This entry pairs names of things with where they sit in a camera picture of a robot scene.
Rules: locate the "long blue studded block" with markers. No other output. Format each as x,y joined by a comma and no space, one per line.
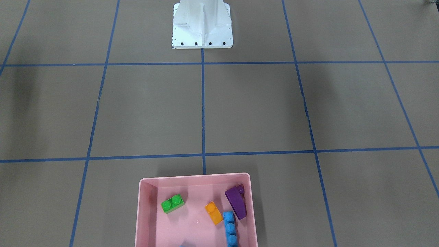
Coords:
230,229

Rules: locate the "purple block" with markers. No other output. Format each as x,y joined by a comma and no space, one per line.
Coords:
236,198

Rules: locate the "orange sloped block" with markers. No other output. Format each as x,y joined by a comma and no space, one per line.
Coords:
214,213

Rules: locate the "pink plastic box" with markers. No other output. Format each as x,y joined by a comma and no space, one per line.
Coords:
190,225

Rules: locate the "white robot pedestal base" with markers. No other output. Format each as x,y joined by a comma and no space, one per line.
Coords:
202,24

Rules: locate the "green two-stud block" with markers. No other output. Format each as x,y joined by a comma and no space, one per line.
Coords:
173,203

